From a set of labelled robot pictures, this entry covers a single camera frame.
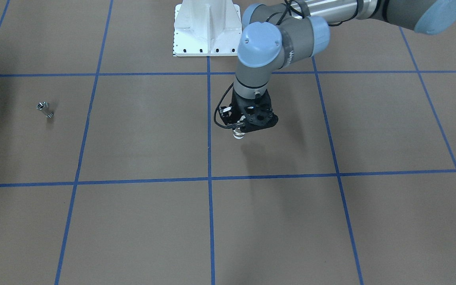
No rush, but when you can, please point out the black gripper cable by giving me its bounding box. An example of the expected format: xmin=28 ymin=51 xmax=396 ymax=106
xmin=213 ymin=82 xmax=239 ymax=129

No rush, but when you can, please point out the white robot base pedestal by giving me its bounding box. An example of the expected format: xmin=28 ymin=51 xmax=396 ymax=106
xmin=173 ymin=0 xmax=242 ymax=57

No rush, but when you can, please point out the white PPR valve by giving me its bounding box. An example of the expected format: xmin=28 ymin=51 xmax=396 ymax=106
xmin=233 ymin=127 xmax=246 ymax=139

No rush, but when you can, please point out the silver metal pipe fitting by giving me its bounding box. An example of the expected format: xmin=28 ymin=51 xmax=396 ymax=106
xmin=36 ymin=101 xmax=54 ymax=118

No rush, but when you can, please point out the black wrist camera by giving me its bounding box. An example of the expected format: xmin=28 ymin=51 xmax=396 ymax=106
xmin=218 ymin=105 xmax=234 ymax=125

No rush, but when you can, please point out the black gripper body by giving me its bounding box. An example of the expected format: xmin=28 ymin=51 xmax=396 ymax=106
xmin=230 ymin=91 xmax=279 ymax=131

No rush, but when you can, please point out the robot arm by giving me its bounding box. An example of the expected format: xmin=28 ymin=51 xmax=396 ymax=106
xmin=214 ymin=0 xmax=456 ymax=136

